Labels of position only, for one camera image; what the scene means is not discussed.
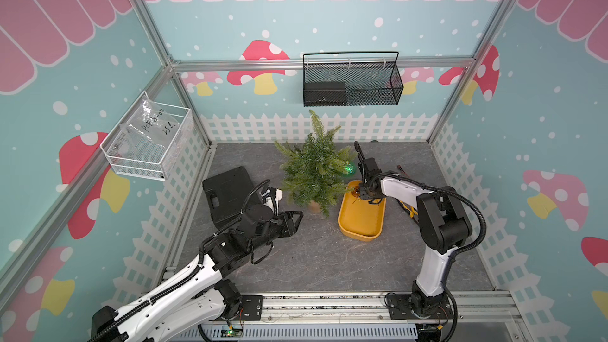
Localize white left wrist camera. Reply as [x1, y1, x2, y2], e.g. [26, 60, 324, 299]
[261, 188, 283, 212]

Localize black box in basket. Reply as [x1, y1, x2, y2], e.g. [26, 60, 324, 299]
[302, 82, 347, 107]

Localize green glitter ball ornament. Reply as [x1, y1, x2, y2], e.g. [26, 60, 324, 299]
[343, 161, 358, 177]

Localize small green christmas tree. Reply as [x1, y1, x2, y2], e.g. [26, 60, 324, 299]
[274, 110, 356, 217]

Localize black plastic case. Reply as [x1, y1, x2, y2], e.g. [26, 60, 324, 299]
[202, 166, 254, 229]

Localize black wire mesh basket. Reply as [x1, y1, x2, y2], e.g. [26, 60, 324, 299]
[302, 51, 404, 106]

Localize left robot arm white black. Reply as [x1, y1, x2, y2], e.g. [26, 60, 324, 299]
[90, 180, 303, 341]

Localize green circuit board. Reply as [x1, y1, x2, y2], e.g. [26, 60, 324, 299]
[221, 326, 244, 338]

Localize yellow black pliers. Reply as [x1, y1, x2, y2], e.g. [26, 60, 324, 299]
[397, 200, 419, 223]

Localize yellow oval tray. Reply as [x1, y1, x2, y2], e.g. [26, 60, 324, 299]
[338, 180, 386, 242]

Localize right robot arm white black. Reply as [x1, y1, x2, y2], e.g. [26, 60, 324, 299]
[354, 142, 487, 318]

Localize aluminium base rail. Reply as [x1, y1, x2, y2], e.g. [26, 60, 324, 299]
[171, 291, 532, 341]

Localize clear plastic bag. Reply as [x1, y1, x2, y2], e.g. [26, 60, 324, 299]
[117, 98, 182, 163]

